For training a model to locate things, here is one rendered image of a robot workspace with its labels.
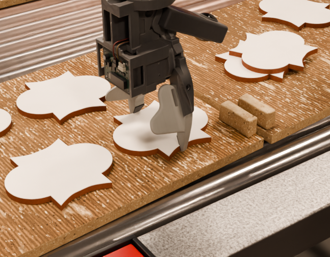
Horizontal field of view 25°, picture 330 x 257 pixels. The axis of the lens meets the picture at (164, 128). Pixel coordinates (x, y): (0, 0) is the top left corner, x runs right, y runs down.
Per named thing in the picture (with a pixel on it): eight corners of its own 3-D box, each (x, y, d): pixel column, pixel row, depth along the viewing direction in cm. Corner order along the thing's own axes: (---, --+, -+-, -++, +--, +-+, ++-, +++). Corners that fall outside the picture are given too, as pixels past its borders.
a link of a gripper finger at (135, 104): (93, 111, 101) (106, 68, 93) (128, 97, 104) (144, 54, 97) (105, 128, 99) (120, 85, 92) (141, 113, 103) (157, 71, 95)
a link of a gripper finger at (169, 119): (153, 163, 93) (132, 94, 91) (189, 147, 96) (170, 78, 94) (167, 165, 90) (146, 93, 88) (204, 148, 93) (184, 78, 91)
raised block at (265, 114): (276, 126, 100) (277, 109, 98) (266, 131, 99) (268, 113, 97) (245, 108, 104) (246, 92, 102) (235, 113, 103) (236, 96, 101)
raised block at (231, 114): (258, 134, 98) (259, 116, 97) (248, 139, 97) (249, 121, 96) (227, 116, 102) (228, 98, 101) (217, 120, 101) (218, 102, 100)
